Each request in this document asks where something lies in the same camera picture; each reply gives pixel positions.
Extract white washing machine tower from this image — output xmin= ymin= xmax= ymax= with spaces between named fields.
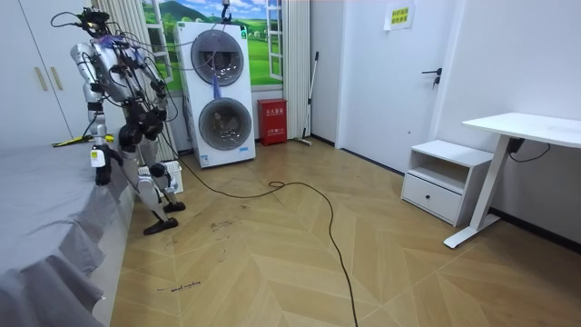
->
xmin=173 ymin=21 xmax=257 ymax=170

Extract cable bundle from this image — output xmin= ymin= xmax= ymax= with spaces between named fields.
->
xmin=121 ymin=0 xmax=233 ymax=100

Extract white nightstand with drawer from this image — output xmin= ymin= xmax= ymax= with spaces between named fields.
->
xmin=399 ymin=139 xmax=495 ymax=228

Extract white curtain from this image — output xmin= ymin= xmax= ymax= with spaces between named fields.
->
xmin=95 ymin=0 xmax=179 ymax=163
xmin=281 ymin=0 xmax=312 ymax=141

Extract robot legs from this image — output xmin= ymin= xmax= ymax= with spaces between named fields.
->
xmin=118 ymin=134 xmax=187 ymax=236

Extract white wardrobe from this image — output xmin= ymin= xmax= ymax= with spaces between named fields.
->
xmin=0 ymin=0 xmax=129 ymax=152

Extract broom with white handle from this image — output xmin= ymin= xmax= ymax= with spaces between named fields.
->
xmin=293 ymin=51 xmax=320 ymax=147

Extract white laundry basket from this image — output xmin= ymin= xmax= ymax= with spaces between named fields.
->
xmin=137 ymin=159 xmax=185 ymax=197

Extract black door handle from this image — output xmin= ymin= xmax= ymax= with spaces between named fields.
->
xmin=420 ymin=67 xmax=443 ymax=88

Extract grey bed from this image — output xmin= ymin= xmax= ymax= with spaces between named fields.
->
xmin=0 ymin=139 xmax=138 ymax=327

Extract robot body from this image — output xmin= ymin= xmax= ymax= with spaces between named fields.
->
xmin=50 ymin=6 xmax=168 ymax=154

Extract yellow and black object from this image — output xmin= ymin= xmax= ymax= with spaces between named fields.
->
xmin=51 ymin=134 xmax=115 ymax=148

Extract paper sign with yellow label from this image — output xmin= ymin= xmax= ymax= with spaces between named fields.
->
xmin=382 ymin=1 xmax=416 ymax=33

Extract white desk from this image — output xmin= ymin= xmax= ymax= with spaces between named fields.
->
xmin=442 ymin=112 xmax=581 ymax=250

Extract white door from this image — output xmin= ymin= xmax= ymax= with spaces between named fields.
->
xmin=336 ymin=0 xmax=457 ymax=174

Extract black desk cable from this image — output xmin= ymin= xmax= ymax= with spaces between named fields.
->
xmin=507 ymin=143 xmax=552 ymax=164

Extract black floor cable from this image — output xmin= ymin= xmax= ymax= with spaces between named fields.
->
xmin=159 ymin=131 xmax=359 ymax=327

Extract landscape window wall poster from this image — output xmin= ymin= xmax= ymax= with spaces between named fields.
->
xmin=141 ymin=0 xmax=285 ymax=93

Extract red fire extinguisher box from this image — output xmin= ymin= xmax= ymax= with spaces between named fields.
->
xmin=257 ymin=98 xmax=289 ymax=147

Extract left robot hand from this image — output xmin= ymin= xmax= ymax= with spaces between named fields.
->
xmin=89 ymin=144 xmax=124 ymax=187

